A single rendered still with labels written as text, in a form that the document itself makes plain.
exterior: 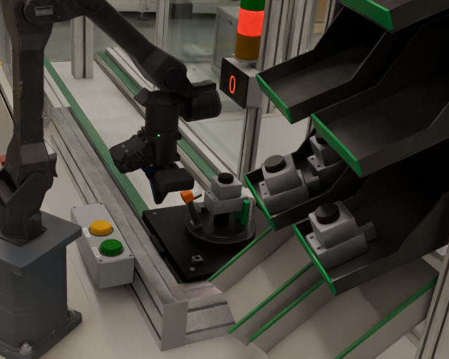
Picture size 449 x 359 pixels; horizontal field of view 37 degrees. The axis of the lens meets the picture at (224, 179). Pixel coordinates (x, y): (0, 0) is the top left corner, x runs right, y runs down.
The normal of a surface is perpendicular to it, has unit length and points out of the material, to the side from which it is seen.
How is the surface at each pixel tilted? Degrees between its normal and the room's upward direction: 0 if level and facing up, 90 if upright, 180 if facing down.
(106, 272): 90
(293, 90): 25
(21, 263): 0
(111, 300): 0
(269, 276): 45
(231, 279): 90
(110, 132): 0
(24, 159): 60
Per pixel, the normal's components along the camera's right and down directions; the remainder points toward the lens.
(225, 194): 0.42, 0.45
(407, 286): -0.61, -0.60
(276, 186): 0.09, 0.54
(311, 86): -0.32, -0.79
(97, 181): 0.10, -0.88
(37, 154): 0.53, -0.07
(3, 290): -0.47, 0.37
